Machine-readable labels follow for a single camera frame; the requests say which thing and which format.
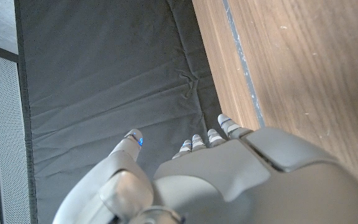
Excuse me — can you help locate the grey tape line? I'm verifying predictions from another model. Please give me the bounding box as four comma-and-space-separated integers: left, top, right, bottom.
221, 0, 265, 128

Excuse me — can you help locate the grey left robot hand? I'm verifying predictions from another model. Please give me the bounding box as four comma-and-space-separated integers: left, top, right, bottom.
52, 113, 358, 224

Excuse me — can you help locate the dark grey fabric mat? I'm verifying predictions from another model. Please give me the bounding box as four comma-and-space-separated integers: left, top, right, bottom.
13, 0, 226, 224

